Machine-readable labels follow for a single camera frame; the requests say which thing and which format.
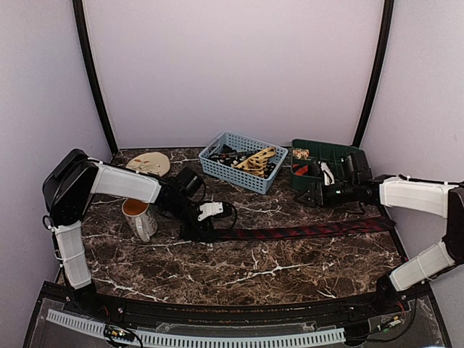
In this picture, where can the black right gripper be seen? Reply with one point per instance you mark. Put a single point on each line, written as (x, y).
(316, 188)

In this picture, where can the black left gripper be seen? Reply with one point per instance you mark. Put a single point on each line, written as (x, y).
(194, 233)

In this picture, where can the red navy striped tie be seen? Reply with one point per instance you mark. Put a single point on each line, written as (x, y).
(343, 228)

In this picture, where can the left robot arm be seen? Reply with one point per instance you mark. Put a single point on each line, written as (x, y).
(68, 191)

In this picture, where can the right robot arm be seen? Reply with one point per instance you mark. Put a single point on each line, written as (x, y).
(434, 197)

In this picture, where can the rolled orange navy striped tie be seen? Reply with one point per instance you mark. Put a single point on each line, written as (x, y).
(300, 170)

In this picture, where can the rolled cream tropical print tie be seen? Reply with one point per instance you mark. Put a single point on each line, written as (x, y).
(300, 154)

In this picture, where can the light blue plastic basket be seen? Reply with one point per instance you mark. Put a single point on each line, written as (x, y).
(238, 177)

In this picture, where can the cream floral mug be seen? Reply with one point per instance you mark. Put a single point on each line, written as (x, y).
(140, 218)

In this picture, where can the yellow beetle print tie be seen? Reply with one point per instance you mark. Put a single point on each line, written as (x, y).
(258, 164)

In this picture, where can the green divided organizer tray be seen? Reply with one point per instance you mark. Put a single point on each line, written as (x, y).
(318, 150)

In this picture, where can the beige floral plate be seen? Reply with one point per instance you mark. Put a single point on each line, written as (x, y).
(150, 163)

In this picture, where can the black white floral tie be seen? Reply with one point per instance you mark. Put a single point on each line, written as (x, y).
(229, 157)

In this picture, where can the black front rail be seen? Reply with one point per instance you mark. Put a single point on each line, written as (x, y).
(351, 310)

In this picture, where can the grey slotted cable duct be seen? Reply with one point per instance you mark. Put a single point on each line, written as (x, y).
(180, 335)

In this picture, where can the black right frame post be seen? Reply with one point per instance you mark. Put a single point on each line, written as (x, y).
(375, 76)

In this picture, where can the black frame post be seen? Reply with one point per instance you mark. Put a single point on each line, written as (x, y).
(93, 80)
(375, 76)

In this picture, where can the black left frame post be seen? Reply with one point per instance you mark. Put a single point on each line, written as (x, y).
(93, 80)

